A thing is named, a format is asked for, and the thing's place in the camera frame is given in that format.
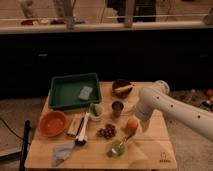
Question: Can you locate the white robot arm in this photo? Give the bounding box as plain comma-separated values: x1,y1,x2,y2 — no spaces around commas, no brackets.
134,80,213,142

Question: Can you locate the dark brown bowl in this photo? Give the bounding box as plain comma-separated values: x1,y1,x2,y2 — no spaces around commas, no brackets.
112,79,133,99

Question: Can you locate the red bowl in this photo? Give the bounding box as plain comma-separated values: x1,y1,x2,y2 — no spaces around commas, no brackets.
38,111,67,137

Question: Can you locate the metal cup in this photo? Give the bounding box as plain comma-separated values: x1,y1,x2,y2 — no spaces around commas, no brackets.
112,101,124,117

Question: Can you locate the white cup with lime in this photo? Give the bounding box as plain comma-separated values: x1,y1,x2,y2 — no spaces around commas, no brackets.
89,103,102,121

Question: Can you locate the green plastic tray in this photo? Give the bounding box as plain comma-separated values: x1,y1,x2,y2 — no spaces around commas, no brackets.
48,73,102,110

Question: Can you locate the bunch of red grapes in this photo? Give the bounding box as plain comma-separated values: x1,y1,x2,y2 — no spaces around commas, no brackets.
96,124,116,139

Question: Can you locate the wooden block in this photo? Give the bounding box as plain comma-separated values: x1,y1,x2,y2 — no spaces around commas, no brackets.
67,115,83,137

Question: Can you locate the white spoon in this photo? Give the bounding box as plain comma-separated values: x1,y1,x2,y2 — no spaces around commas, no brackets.
119,133,135,146

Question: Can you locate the green glass dish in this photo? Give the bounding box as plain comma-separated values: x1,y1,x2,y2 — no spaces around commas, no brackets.
106,140,125,158

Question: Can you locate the grey cloth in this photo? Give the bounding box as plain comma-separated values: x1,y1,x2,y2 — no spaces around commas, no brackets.
52,141,75,167

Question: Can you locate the black chair frame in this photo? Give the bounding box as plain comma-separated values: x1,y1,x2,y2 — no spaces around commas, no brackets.
19,120,31,171

